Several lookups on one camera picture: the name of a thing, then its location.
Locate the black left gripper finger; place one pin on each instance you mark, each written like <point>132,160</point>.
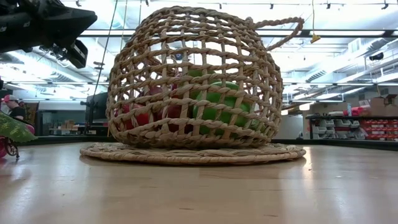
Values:
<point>73,31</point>
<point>74,15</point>

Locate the small red apple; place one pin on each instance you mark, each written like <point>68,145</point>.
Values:
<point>175,112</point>

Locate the small green fruit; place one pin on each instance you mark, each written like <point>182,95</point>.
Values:
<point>199,74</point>

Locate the green apple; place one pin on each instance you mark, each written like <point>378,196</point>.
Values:
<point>211,113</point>

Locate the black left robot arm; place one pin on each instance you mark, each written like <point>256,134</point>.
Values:
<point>9,31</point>

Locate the background monitor on stand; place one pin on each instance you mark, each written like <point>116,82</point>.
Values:
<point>96,109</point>

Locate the person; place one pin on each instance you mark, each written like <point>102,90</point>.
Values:
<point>14,109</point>

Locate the purple grape bunch with leaf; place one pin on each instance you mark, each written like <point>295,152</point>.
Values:
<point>15,129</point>

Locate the yellow hanging pendant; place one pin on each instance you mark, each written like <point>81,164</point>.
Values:
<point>314,38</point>

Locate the red item on shelf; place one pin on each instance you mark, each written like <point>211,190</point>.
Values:
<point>354,111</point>

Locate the shelf with storage bins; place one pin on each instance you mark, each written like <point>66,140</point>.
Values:
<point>351,127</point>

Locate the black ceiling-hung device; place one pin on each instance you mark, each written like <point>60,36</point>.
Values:
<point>376,56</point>

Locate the cardboard box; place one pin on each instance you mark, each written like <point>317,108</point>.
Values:
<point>384,105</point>

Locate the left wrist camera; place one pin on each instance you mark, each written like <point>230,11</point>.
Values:
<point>77,55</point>

